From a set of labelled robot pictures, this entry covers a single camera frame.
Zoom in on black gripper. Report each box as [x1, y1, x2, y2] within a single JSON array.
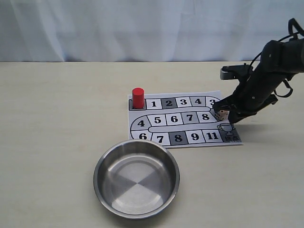
[[212, 66, 278, 124]]

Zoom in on wooden die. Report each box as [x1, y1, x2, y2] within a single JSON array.
[[214, 110, 229, 121]]

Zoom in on red cylinder game piece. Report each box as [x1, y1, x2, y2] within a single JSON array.
[[132, 87, 144, 109]]

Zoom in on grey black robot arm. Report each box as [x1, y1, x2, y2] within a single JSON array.
[[213, 39, 304, 124]]

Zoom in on paper number game board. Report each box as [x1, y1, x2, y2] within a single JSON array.
[[128, 91, 242, 148]]

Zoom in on stainless steel bowl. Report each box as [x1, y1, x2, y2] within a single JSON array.
[[93, 139, 181, 219]]

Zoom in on white backdrop curtain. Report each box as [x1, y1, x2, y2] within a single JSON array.
[[0, 0, 304, 62]]

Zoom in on black cable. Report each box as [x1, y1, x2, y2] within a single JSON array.
[[248, 18, 304, 98]]

